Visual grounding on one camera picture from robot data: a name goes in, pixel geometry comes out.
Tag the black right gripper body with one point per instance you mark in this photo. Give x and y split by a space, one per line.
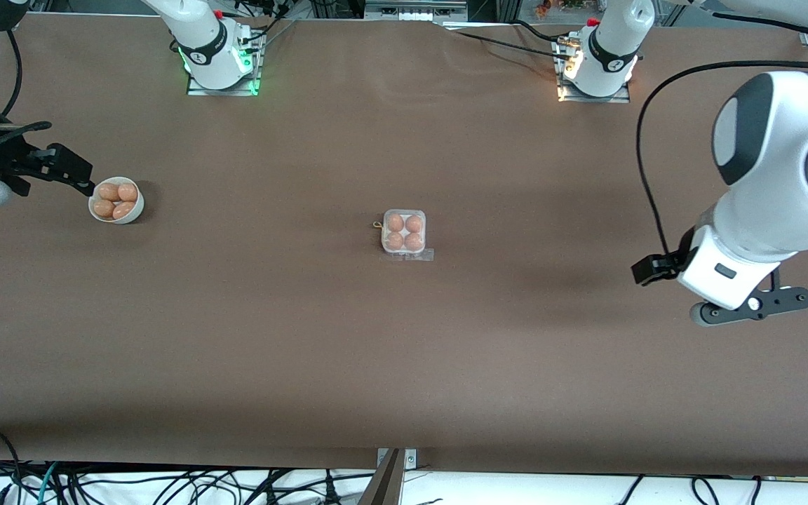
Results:
17 167

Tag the clear plastic egg box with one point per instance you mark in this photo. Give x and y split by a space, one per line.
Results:
404 232

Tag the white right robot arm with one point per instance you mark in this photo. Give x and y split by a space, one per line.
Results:
204 35

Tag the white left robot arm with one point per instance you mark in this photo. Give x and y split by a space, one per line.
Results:
769 175

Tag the white round bowl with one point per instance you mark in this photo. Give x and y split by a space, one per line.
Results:
136 214

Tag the clear tape strip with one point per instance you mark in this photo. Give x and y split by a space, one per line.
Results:
428 255

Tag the orange background object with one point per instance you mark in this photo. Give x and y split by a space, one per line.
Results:
543 7

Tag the grey background device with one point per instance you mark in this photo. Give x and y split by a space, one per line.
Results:
411 10

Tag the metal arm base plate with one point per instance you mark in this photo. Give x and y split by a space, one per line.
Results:
197 90
621 99

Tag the small metal table bracket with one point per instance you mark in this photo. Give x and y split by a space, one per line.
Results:
411 459

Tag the dark camera mount strut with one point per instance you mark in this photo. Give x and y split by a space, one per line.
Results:
383 487

